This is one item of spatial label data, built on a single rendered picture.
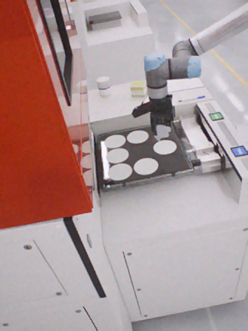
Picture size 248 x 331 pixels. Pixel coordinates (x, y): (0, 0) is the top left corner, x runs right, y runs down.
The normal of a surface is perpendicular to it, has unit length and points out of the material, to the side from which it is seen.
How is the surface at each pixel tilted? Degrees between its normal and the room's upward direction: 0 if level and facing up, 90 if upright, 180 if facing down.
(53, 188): 90
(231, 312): 0
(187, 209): 0
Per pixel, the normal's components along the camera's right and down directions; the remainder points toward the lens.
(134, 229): -0.15, -0.74
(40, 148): 0.12, 0.64
